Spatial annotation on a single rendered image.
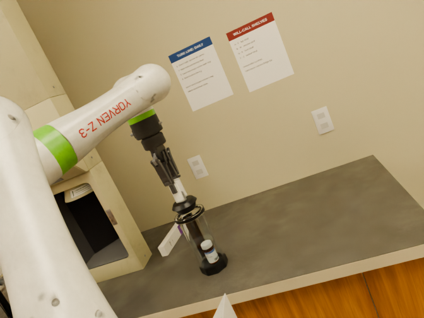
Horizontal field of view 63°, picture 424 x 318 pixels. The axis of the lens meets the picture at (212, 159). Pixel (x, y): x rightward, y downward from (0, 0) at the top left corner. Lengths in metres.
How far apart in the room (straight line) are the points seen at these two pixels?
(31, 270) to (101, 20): 1.39
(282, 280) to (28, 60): 1.13
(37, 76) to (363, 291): 1.29
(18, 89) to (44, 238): 1.00
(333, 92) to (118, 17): 1.01
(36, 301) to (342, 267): 0.79
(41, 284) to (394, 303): 0.97
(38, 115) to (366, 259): 1.21
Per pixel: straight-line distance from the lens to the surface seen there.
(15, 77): 1.48
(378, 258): 1.07
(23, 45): 1.45
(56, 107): 1.41
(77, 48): 1.82
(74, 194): 1.51
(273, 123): 1.63
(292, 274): 1.08
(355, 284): 1.14
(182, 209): 1.14
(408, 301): 1.21
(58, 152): 0.81
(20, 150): 0.62
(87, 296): 0.51
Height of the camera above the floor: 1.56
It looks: 13 degrees down
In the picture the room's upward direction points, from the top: 24 degrees counter-clockwise
